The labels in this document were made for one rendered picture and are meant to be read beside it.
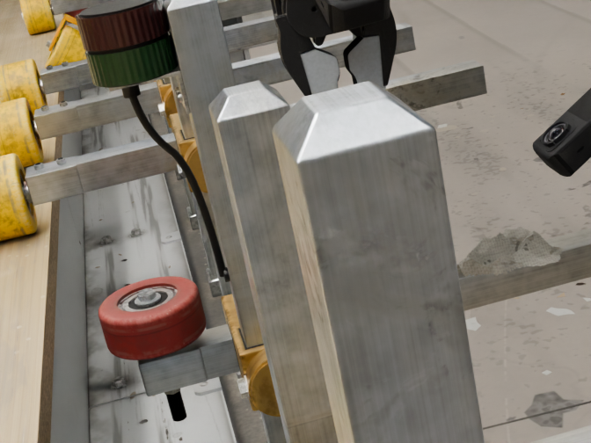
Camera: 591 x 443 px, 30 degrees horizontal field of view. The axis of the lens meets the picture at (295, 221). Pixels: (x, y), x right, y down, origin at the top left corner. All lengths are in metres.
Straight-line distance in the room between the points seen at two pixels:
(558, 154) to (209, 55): 0.29
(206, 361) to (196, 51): 0.26
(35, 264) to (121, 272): 0.70
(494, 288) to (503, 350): 1.65
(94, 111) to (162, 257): 0.47
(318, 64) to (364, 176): 0.59
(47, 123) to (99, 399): 0.34
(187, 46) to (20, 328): 0.28
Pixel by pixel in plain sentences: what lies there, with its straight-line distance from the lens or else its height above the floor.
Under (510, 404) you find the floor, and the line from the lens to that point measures 2.36.
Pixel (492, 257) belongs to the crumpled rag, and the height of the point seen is 0.87.
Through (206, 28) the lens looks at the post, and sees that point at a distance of 0.76.
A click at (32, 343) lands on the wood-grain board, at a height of 0.90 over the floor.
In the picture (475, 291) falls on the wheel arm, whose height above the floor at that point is 0.85.
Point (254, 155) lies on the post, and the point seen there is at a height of 1.09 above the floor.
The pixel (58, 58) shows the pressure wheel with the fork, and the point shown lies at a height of 0.94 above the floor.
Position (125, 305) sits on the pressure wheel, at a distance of 0.87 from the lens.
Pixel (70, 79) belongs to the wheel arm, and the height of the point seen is 0.94.
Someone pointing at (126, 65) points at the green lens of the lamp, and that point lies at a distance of 0.75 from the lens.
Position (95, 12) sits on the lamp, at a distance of 0.76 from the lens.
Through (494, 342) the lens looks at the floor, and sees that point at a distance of 2.60.
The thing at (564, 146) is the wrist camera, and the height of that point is 0.95.
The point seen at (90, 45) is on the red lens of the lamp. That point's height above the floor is 1.12.
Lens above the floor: 1.24
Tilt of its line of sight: 21 degrees down
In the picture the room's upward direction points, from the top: 12 degrees counter-clockwise
